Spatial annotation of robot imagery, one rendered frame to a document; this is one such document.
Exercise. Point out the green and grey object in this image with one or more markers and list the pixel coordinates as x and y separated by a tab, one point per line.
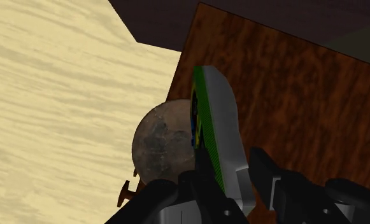
222	124

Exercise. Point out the brown mottled ball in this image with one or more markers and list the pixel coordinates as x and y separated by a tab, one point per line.
163	139

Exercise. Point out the brown wooden chest of drawers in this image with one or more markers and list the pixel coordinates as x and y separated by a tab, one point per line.
296	93

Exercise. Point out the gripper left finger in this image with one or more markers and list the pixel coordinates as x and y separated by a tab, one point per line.
200	192

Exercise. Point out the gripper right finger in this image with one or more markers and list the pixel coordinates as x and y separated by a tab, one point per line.
299	195

